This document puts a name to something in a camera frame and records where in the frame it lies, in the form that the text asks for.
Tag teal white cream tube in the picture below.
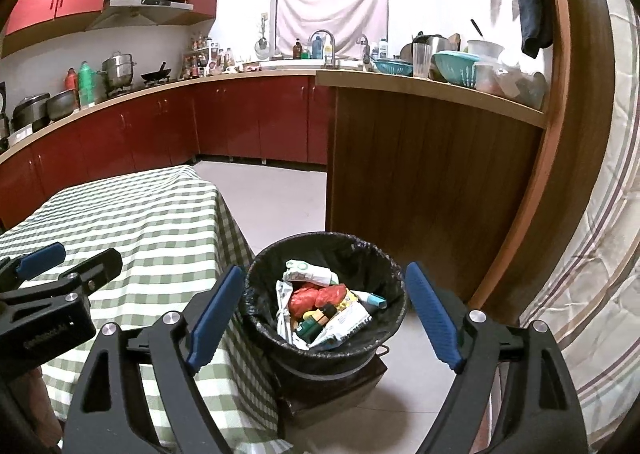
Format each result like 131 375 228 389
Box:
354 291 387 310

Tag white green packet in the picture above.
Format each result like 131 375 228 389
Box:
282 259 340 287

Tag white blue tube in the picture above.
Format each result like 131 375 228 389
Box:
309 303 372 351

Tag dark green orange bottle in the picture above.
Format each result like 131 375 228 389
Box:
295 303 337 344

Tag black lined trash bin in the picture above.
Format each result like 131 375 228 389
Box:
240 232 408 380

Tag red kitchen base cabinets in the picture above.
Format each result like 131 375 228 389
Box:
1 72 335 230

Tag green white checkered tablecloth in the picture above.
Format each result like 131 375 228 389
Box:
1 166 294 453

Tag red crumpled wrapper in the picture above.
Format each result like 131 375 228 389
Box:
288 283 347 320

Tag dark wooden stool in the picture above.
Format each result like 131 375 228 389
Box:
273 356 387 428

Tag striped quilted mattress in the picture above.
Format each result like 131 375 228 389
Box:
520 0 639 453

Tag orange thermos jug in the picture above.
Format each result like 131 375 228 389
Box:
64 68 78 90

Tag green plastic bottle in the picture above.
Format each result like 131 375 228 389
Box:
77 61 96 108

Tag steel stock pot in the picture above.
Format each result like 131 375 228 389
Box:
100 51 136 90

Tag black frying pan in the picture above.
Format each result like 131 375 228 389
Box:
141 62 171 86

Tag wooden countertop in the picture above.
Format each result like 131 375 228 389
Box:
0 68 548 165

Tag teal plastic basket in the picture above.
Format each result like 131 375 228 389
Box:
432 50 480 89

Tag steel range hood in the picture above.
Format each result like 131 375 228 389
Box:
88 0 193 30

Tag steel sink faucet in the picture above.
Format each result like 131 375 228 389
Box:
308 29 340 70

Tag pink window curtain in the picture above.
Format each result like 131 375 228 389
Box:
274 0 388 59

